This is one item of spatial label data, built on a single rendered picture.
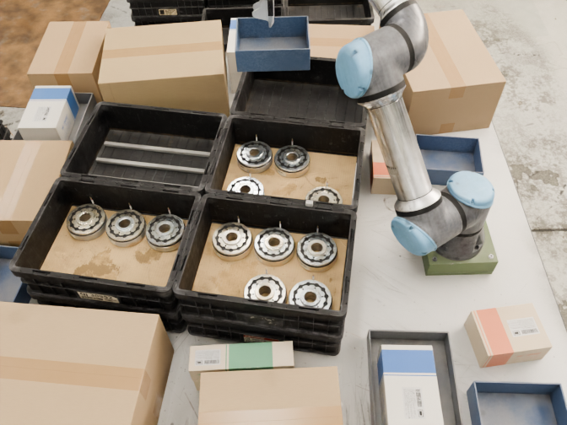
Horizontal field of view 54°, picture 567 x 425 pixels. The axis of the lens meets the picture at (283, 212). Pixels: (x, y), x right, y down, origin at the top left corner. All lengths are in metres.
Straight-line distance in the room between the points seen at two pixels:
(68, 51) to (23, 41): 1.77
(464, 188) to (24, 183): 1.19
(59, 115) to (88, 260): 0.57
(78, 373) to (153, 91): 0.96
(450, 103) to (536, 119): 1.40
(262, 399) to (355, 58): 0.75
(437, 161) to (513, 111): 1.41
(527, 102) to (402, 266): 1.89
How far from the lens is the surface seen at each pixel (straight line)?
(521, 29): 3.85
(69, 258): 1.55
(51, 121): 1.90
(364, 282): 1.55
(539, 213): 2.79
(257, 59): 1.55
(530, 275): 1.69
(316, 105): 1.81
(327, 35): 2.06
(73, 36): 2.20
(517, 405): 1.50
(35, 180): 1.71
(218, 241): 1.44
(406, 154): 1.30
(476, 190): 1.43
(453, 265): 1.57
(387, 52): 1.26
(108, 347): 1.30
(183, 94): 1.89
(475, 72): 1.91
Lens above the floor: 2.03
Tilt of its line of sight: 52 degrees down
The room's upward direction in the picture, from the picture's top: 2 degrees counter-clockwise
